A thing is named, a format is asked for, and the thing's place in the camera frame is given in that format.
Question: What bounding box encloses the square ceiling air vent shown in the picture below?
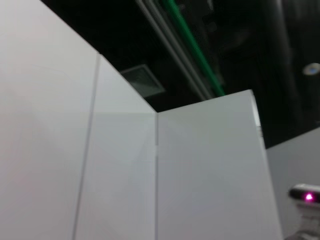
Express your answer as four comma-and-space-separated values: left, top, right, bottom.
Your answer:
119, 64, 166, 97

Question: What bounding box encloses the white partition panel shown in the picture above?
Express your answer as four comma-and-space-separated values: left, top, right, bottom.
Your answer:
0, 0, 102, 240
264, 129, 320, 240
155, 89, 285, 240
73, 53, 159, 240

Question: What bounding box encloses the round white ceiling detector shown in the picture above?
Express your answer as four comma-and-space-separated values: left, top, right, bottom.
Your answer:
303, 62, 320, 76

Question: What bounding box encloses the grey aluminium ceiling rail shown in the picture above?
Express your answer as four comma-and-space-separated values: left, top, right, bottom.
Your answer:
136, 0, 213, 100

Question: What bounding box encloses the green ceiling rail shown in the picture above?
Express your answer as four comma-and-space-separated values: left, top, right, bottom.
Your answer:
159, 0, 227, 97

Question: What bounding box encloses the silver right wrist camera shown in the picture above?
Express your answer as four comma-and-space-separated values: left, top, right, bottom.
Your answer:
288, 183, 320, 207

